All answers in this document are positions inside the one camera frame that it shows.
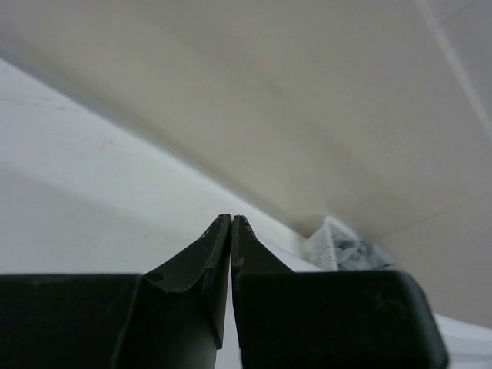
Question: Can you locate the white tank top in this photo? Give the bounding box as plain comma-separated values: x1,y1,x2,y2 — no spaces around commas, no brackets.
215,235,491,369

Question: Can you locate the white plastic laundry basket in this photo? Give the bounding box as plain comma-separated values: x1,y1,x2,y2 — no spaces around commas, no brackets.
301,217,359,271

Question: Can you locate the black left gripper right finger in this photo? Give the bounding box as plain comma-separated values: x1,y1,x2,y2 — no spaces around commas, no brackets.
231,215,450,368

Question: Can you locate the grey tank top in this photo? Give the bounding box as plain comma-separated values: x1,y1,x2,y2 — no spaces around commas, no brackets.
334,238,396,271

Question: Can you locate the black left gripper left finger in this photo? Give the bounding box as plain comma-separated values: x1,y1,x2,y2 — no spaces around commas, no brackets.
1,214,231,368

